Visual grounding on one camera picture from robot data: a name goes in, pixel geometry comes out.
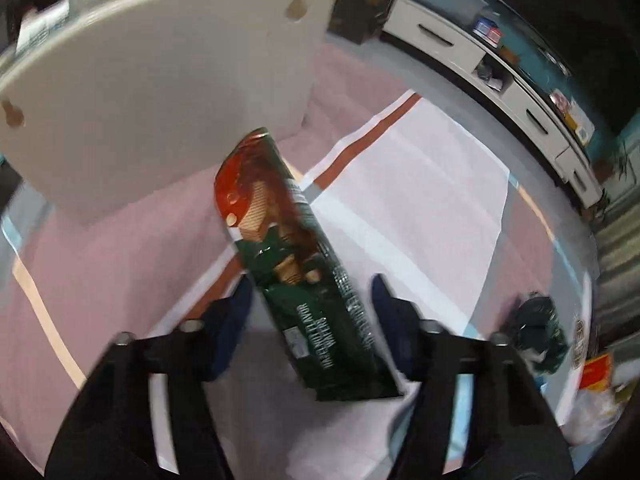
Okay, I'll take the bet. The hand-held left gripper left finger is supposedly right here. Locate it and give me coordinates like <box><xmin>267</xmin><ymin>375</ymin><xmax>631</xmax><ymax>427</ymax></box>
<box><xmin>45</xmin><ymin>275</ymin><xmax>255</xmax><ymax>480</ymax></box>

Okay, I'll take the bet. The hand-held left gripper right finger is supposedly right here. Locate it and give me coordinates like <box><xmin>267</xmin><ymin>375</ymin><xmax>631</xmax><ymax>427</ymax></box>
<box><xmin>370</xmin><ymin>273</ymin><xmax>574</xmax><ymax>480</ymax></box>

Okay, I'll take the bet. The green wafer package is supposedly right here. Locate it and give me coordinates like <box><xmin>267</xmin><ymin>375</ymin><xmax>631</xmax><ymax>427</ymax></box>
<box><xmin>213</xmin><ymin>127</ymin><xmax>407</xmax><ymax>404</ymax></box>

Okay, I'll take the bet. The pink checked tablecloth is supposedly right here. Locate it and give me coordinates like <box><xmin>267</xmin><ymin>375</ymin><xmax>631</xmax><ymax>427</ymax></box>
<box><xmin>0</xmin><ymin>40</ymin><xmax>601</xmax><ymax>480</ymax></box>

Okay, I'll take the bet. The dark green crumpled wrapper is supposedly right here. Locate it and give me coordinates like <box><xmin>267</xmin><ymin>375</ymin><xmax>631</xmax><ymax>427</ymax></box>
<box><xmin>512</xmin><ymin>292</ymin><xmax>569</xmax><ymax>374</ymax></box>

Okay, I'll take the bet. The red snack wrapper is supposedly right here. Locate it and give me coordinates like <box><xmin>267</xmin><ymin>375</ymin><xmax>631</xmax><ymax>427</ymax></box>
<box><xmin>579</xmin><ymin>352</ymin><xmax>617</xmax><ymax>392</ymax></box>

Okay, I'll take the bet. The white crumpled plastic wrap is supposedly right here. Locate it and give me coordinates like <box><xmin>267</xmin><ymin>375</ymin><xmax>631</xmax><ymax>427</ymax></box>
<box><xmin>562</xmin><ymin>385</ymin><xmax>627</xmax><ymax>447</ymax></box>

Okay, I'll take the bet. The white television cabinet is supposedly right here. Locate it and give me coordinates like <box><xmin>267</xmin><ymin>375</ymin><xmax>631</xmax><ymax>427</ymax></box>
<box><xmin>379</xmin><ymin>0</ymin><xmax>607</xmax><ymax>209</ymax></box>

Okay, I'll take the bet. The blue and red small box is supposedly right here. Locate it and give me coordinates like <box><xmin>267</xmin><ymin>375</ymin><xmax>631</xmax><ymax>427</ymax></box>
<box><xmin>472</xmin><ymin>17</ymin><xmax>504</xmax><ymax>44</ymax></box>

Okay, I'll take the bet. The translucent storage box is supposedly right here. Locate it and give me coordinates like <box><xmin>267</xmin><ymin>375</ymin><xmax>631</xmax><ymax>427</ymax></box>
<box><xmin>439</xmin><ymin>0</ymin><xmax>490</xmax><ymax>23</ymax></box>

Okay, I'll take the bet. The black flat television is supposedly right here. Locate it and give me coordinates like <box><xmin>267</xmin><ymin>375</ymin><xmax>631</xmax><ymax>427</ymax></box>
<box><xmin>440</xmin><ymin>0</ymin><xmax>640</xmax><ymax>137</ymax></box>

